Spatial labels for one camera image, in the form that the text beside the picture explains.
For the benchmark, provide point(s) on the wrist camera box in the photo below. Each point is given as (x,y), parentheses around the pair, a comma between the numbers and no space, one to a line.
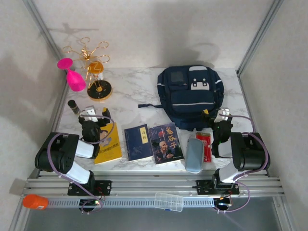
(223,113)
(88,112)

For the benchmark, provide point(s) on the red flat box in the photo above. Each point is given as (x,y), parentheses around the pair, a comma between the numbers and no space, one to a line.
(207,144)

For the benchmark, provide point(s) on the aluminium table side rail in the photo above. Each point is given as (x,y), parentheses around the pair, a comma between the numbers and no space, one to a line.
(61,96)
(246,96)

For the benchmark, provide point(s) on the book with old man portrait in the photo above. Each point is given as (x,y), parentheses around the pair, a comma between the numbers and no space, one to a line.
(166,144)

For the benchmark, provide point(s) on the yellow cartoon cover book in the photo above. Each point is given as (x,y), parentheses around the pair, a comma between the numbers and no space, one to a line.
(110,149)

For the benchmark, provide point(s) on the small dark bottle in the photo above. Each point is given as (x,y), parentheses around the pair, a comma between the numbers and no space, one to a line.
(73,106)

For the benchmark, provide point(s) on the black controller board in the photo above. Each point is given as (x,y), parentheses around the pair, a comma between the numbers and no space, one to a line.
(222,204)
(90,203)

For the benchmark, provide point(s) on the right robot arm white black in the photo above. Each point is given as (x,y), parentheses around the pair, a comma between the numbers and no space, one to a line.
(250,154)

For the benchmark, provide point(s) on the orange plastic bottle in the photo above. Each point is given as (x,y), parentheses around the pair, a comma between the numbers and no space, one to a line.
(36,202)

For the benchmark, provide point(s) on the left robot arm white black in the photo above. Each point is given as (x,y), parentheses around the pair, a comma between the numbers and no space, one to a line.
(60,154)

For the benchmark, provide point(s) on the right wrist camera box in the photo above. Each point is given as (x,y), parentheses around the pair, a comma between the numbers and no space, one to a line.
(223,113)

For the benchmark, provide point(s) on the dark blue book yellow label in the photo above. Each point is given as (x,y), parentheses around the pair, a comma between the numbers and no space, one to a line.
(137,144)

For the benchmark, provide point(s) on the navy blue backpack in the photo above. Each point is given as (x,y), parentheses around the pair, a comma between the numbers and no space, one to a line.
(190,96)

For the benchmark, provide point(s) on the pink plastic wine glass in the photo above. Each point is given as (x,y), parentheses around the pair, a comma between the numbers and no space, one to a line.
(75,81)

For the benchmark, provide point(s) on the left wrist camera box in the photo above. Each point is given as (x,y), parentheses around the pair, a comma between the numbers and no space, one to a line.
(88,112)

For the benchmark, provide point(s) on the clear plastic organizer box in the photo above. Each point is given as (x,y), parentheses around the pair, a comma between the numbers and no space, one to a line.
(168,201)

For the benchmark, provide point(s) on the amber orange glass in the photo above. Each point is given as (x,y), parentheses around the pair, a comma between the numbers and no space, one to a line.
(96,68)

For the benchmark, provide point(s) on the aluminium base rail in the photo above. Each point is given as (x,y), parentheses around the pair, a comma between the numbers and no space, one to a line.
(154,185)

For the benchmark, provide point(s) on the grey blue pencil case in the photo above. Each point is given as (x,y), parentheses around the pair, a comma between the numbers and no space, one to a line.
(193,156)

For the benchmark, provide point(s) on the aluminium frame post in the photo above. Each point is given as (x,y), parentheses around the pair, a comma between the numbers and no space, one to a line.
(259,36)
(42,26)

